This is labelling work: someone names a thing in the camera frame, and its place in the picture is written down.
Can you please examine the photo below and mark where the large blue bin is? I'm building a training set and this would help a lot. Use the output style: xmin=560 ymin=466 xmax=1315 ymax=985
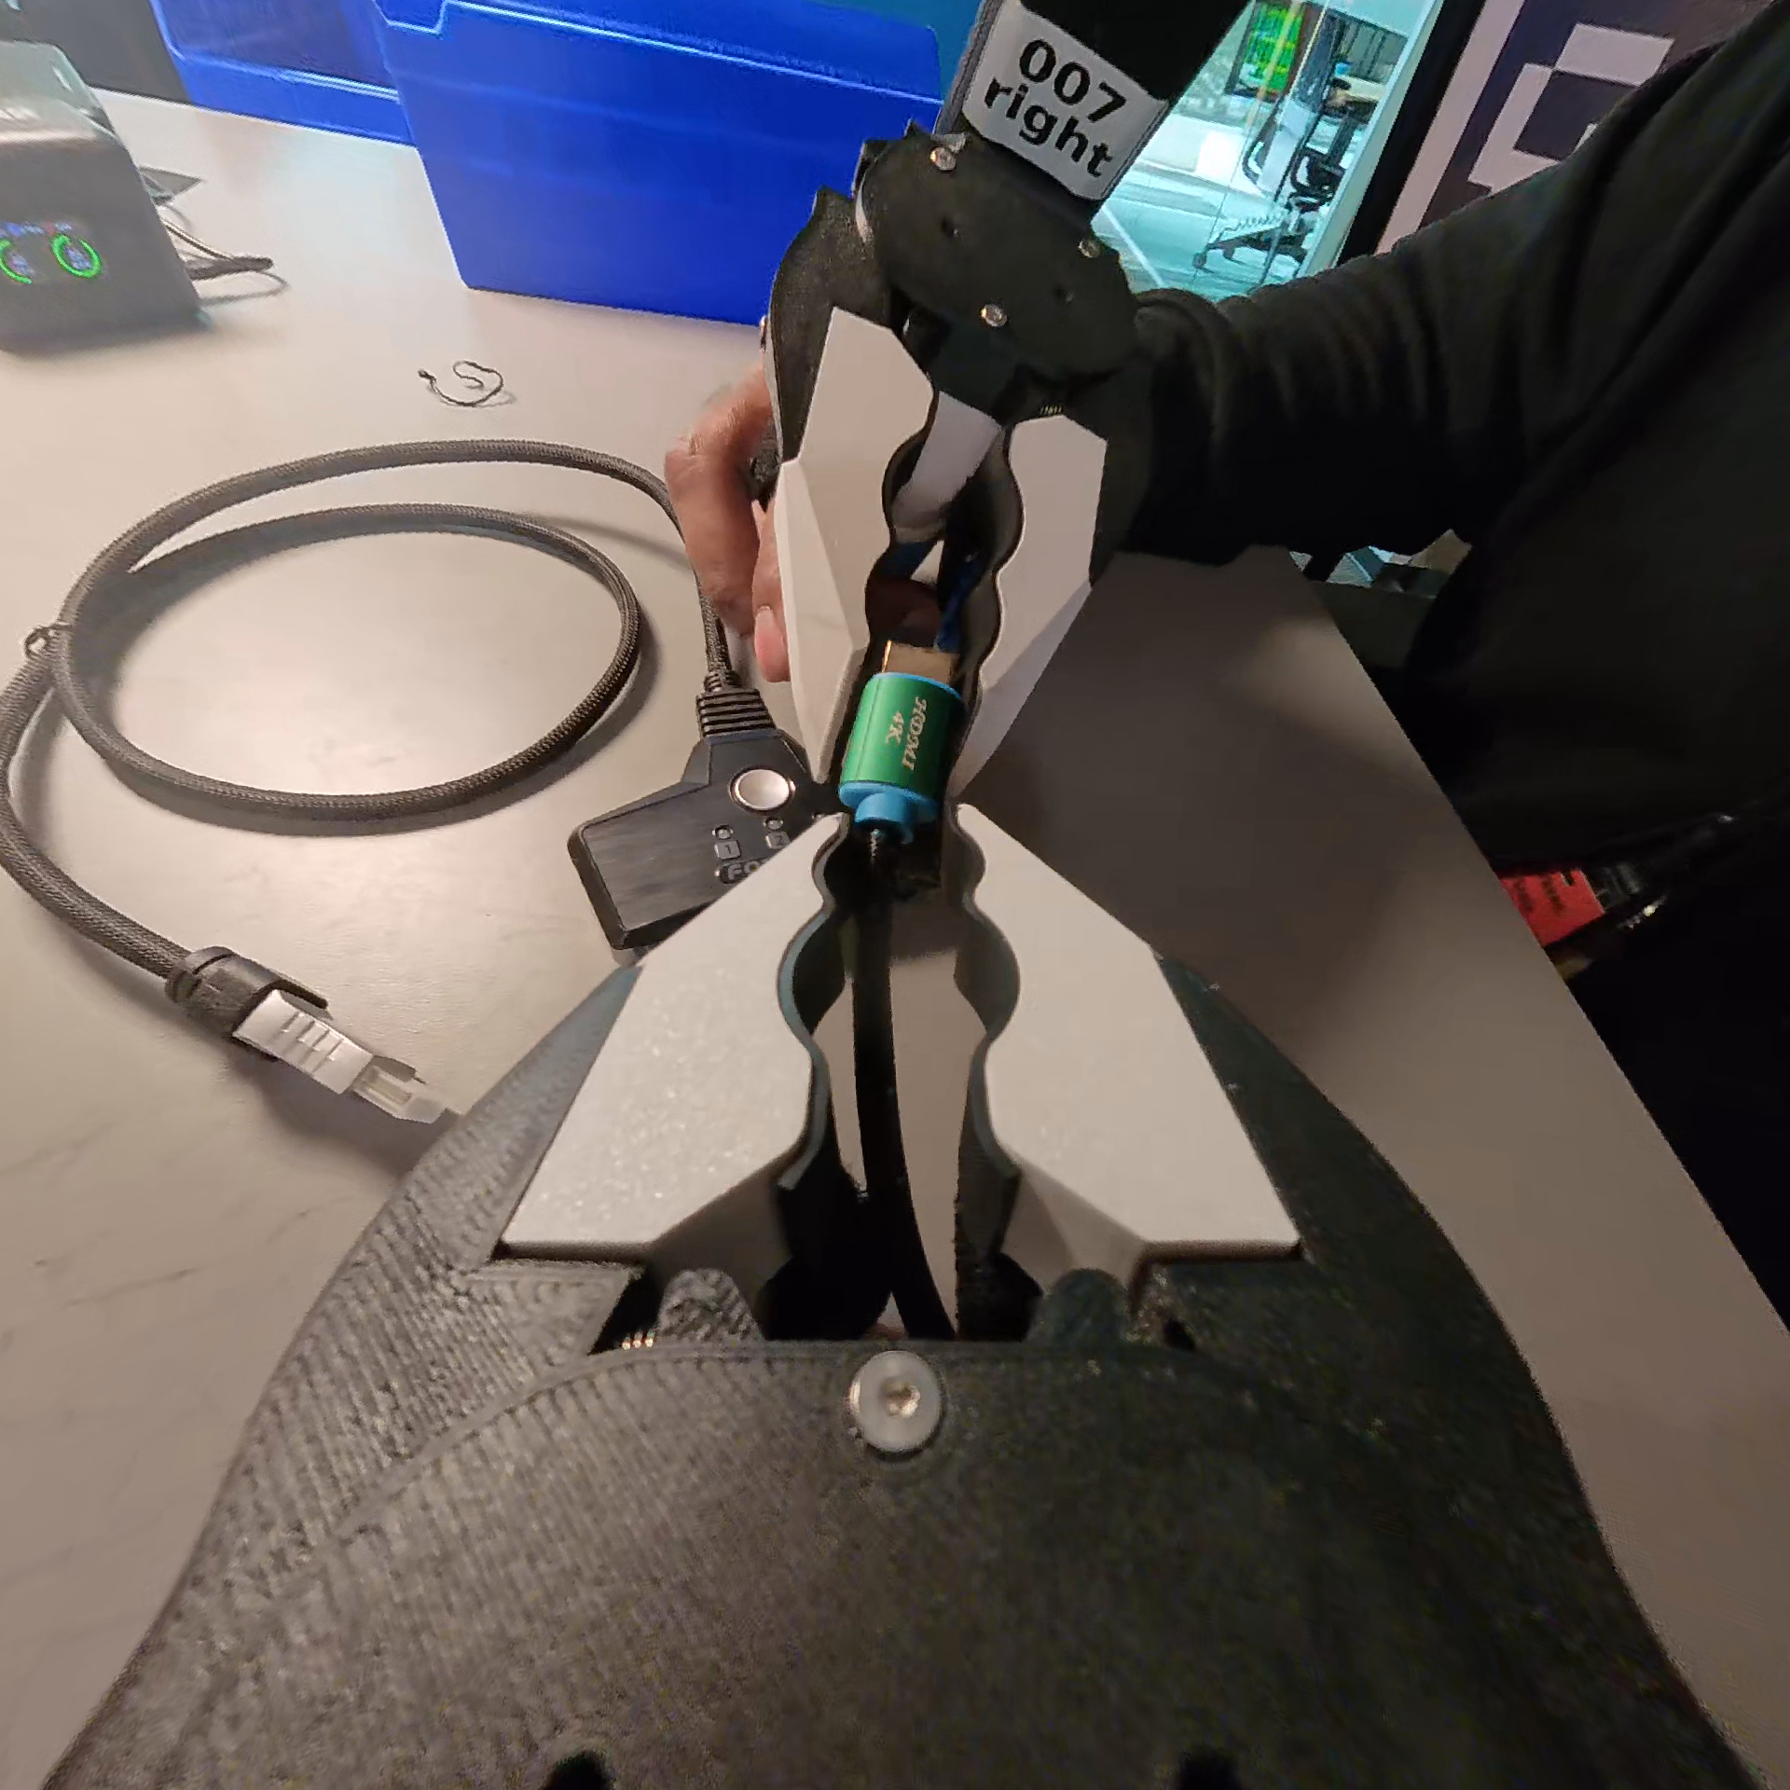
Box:
xmin=376 ymin=0 xmax=986 ymax=324
xmin=145 ymin=0 xmax=417 ymax=148

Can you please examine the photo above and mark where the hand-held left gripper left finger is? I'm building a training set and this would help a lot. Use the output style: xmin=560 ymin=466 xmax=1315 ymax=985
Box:
xmin=498 ymin=818 xmax=852 ymax=1268

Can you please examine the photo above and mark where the framed fiducial marker sign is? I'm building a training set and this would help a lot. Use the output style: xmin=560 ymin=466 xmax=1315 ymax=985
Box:
xmin=1377 ymin=0 xmax=1679 ymax=251

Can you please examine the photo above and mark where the black power bank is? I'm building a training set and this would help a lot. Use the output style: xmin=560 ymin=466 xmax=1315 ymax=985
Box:
xmin=0 ymin=40 xmax=206 ymax=352

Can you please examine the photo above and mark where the black square HDMI hub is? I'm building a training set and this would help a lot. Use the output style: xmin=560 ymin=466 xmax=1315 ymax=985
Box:
xmin=0 ymin=439 xmax=788 ymax=1133

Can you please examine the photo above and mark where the black hdmi switch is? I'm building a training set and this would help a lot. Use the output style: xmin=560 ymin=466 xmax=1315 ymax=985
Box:
xmin=564 ymin=727 xmax=966 ymax=956

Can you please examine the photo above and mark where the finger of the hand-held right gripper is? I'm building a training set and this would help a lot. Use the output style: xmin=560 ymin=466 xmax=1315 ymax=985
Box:
xmin=775 ymin=308 xmax=939 ymax=780
xmin=959 ymin=415 xmax=1118 ymax=793

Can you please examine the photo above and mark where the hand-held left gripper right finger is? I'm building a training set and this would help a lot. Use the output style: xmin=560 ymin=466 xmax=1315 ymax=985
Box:
xmin=953 ymin=801 xmax=1299 ymax=1268

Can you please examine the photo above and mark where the green plug braided hdmi cable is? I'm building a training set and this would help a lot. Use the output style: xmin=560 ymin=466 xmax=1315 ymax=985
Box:
xmin=834 ymin=633 xmax=975 ymax=1339

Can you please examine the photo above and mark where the person's right hand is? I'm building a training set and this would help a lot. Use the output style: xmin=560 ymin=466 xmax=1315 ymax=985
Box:
xmin=660 ymin=365 xmax=798 ymax=687

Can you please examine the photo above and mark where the person's right forearm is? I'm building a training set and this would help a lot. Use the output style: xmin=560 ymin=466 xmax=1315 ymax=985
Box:
xmin=1118 ymin=0 xmax=1790 ymax=568

